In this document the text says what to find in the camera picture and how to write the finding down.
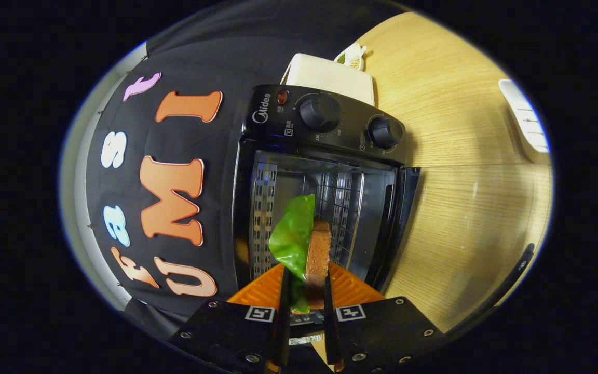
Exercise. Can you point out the white pop-up toaster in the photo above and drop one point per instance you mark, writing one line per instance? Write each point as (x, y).
(330, 78)

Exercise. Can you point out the bread and lettuce sandwich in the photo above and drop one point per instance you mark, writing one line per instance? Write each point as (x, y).
(318, 254)

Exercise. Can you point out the small white bean dish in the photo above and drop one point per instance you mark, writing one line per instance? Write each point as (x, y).
(352, 56)

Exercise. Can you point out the white square plate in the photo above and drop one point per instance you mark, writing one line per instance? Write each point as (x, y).
(525, 117)

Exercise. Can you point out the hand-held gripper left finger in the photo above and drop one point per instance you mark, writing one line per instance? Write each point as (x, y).
(226, 332)

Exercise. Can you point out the black toaster oven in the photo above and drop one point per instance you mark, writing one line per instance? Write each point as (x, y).
(278, 124)

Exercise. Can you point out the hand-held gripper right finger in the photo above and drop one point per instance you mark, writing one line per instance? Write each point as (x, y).
(382, 332)

